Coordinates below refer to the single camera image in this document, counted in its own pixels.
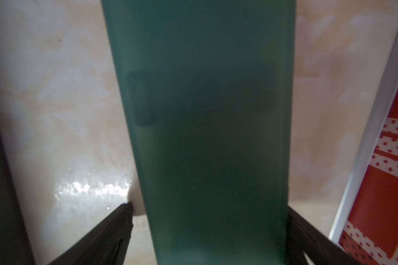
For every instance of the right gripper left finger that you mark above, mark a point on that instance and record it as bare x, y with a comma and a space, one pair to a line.
105, 244

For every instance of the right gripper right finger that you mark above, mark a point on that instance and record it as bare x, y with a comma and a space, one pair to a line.
304, 240

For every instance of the green pencil case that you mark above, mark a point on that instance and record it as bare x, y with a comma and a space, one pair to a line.
207, 89

